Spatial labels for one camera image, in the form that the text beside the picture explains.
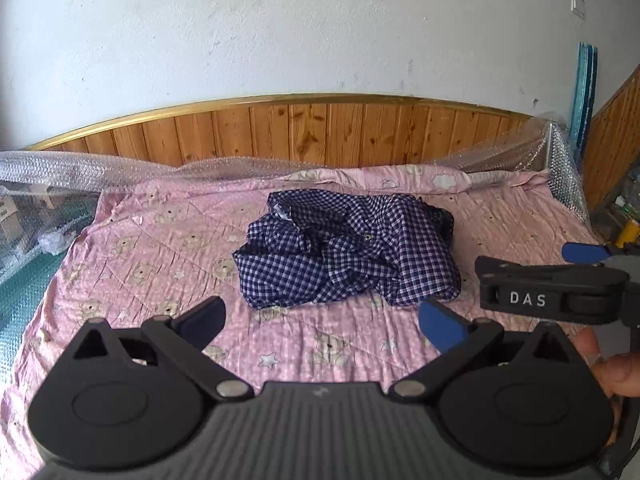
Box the clear bubble wrap sheet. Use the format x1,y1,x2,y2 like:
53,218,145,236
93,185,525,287
0,110,591,221

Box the wooden side panel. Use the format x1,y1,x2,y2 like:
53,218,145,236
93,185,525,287
582,64,640,211

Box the pink bear print blanket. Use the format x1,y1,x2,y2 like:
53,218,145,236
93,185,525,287
0,164,631,480

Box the wooden headboard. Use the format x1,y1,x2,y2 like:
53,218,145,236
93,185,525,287
22,92,538,168

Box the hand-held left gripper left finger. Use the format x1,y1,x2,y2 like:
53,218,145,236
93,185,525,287
70,296,253,402

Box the blue board against wall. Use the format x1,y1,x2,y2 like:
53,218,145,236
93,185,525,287
570,42,599,148

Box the person's right hand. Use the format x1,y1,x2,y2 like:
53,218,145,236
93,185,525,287
569,325,640,402

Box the blue white checked shirt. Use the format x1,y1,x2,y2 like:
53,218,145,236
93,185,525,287
232,189,461,311

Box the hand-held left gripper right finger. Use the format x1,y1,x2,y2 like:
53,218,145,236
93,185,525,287
389,299,586,402

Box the cardboard boxes under bubble wrap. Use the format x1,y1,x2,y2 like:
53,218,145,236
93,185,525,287
0,185,98,271

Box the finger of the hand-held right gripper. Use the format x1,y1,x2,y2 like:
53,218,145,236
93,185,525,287
561,242,633,266

